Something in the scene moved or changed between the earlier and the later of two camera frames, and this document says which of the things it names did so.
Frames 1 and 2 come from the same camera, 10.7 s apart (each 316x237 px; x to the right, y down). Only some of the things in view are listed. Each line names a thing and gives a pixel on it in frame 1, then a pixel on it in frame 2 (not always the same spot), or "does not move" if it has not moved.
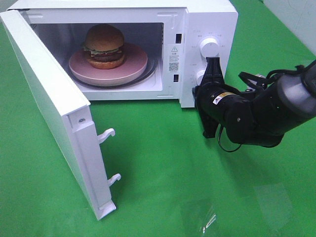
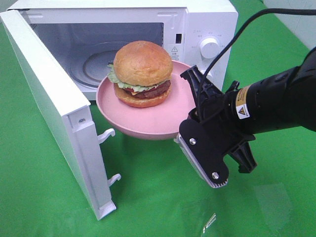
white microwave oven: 138,50 does not move
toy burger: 105,42 to 143,71
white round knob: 209,47 does not move
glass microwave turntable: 150,72 to 91,62
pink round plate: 135,62 to 164,120
